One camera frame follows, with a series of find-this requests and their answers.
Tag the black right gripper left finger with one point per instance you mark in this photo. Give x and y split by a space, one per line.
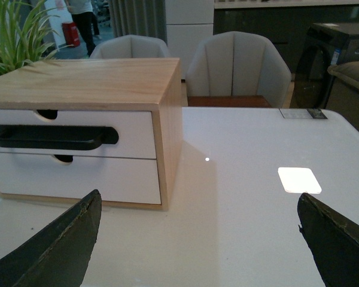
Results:
59 254

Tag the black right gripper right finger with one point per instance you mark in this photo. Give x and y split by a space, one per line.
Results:
333 240

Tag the black drawer handle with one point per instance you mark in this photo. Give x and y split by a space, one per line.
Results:
56 137

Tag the label sticker on table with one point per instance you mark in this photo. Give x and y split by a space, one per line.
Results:
308 113

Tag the grey cushioned seat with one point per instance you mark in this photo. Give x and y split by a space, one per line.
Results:
344 95

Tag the beige armchair right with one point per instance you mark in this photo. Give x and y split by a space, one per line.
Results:
238 64

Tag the beige armchair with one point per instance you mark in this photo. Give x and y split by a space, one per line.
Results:
238 64
131 46

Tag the green potted plant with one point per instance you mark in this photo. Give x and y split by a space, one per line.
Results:
23 29

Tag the beige armchair left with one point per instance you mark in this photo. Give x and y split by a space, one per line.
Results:
131 46

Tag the person in black trousers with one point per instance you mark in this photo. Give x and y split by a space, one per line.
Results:
81 12

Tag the white cabinet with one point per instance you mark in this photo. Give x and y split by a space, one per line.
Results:
187 24

